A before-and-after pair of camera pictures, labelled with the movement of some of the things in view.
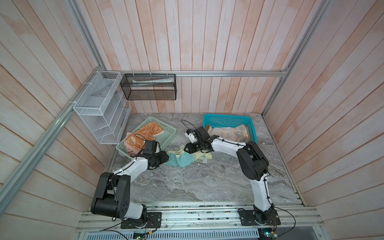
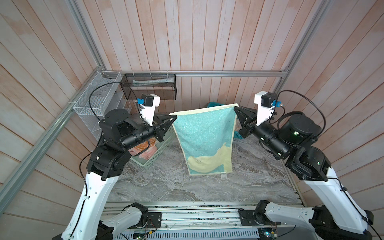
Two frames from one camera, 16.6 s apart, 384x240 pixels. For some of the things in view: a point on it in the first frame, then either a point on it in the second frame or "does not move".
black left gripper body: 159,158 → 140,137
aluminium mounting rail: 204,221 does not move
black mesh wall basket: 149,86 does not move
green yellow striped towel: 179,158 → 206,136
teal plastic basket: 226,120 → 237,135
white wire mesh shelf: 105,111 does not move
